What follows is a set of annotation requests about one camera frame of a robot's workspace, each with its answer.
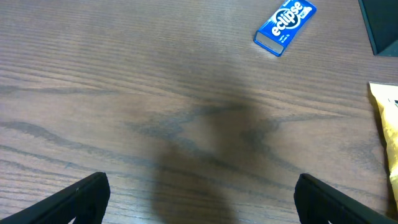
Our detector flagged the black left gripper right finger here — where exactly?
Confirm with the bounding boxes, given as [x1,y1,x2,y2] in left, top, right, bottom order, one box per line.
[294,174,397,224]

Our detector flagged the dark green open box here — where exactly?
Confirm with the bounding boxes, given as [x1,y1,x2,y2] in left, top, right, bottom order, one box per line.
[358,0,397,57]

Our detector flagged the blue Eclipse mint tin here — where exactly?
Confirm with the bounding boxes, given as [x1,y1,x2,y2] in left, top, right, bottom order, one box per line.
[253,0,317,57]

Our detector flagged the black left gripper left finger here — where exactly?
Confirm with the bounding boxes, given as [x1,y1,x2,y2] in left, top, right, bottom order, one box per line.
[1,172,110,224]

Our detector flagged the yellow Hacks candy bag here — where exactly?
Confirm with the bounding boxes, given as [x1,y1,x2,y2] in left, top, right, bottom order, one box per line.
[369,82,397,203]

